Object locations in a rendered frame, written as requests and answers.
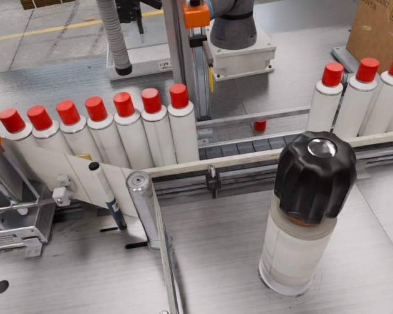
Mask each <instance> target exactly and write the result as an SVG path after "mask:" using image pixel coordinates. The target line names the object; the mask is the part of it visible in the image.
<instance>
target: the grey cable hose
mask: <svg viewBox="0 0 393 314"><path fill-rule="evenodd" d="M96 3H97V8H98V10H99V14H100V18H101V20H102V24H103V27H104V30H105V35H106V37H107V40H108V43H109V47H110V51H111V53H112V57H113V60H114V63H115V70H116V72H117V74H118V75H121V76H125V75H129V74H131V73H132V69H133V67H132V64H131V62H130V59H129V55H128V52H127V48H126V45H125V40H124V36H123V33H122V28H121V25H120V21H119V17H118V14H117V9H116V6H115V1H114V0H96Z"/></svg>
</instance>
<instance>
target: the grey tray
mask: <svg viewBox="0 0 393 314"><path fill-rule="evenodd" d="M124 40H125V45H126V48H127V52H128V55H129V59H130V62H131V64H132V67H133V69H132V73H131V74H129V75H125V76H121V75H118V74H117V72H116V70H115V63H114V60H113V57H112V53H111V51H110V47H109V43H108V45H107V63H106V69H107V72H108V75H109V79H110V80H117V79H124V78H129V77H136V76H141V75H148V74H155V73H160V72H168V71H172V63H171V58H170V51H169V46H168V38H167V32H158V33H153V34H145V41H144V43H142V41H141V39H140V38H134V37H125V38H124Z"/></svg>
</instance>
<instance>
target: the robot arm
mask: <svg viewBox="0 0 393 314"><path fill-rule="evenodd" d="M204 1H206V3H207V6H208V8H209V11H210V21H211V20H213V19H215V20H214V22H213V26H212V28H211V32H210V42H211V43H212V44H213V45H214V46H215V47H218V48H221V49H226V50H240V49H245V48H248V47H251V46H252V45H254V44H255V43H256V39H257V31H256V26H255V21H254V18H253V9H254V1H255V0H204ZM140 2H142V3H144V4H147V5H149V6H152V7H153V8H155V9H159V10H161V8H162V0H115V3H116V9H117V14H118V17H119V21H120V23H126V24H127V23H131V21H132V25H131V26H130V27H128V36H129V37H134V38H140V39H141V41H142V43H144V41H145V33H144V29H143V23H142V12H141V8H140Z"/></svg>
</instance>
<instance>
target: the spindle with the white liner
mask: <svg viewBox="0 0 393 314"><path fill-rule="evenodd" d="M356 161H357V159H356V154H355V152H354V150H353V148H352V146H351V145H350V144H349V143H348V142H346V141H343V140H341V139H340V138H338V137H337V136H336V134H334V133H331V132H328V131H319V132H314V131H305V132H302V133H300V134H298V135H296V136H295V137H294V139H293V140H292V142H290V143H288V144H287V145H286V146H285V147H284V148H283V150H282V151H281V153H280V156H279V160H278V167H277V172H276V179H275V184H274V196H273V198H272V200H271V204H270V209H269V216H268V223H267V229H266V234H265V239H264V246H263V251H262V254H261V258H260V274H261V276H262V278H263V280H264V282H265V283H266V284H267V286H268V287H270V288H271V289H272V290H274V291H275V292H278V293H280V294H283V295H297V294H300V293H302V292H304V291H305V290H306V289H307V288H308V287H309V286H310V284H311V282H312V280H313V277H314V274H315V271H316V268H317V266H318V263H319V261H320V259H321V257H322V256H323V253H324V250H325V248H326V246H327V244H328V242H329V240H330V238H331V235H332V232H333V231H334V229H335V227H336V225H337V216H338V215H339V214H340V212H341V211H342V209H343V207H344V205H345V203H346V201H347V198H348V196H349V194H350V192H351V189H352V187H353V185H354V183H355V181H356V178H357V173H356V167H355V165H356Z"/></svg>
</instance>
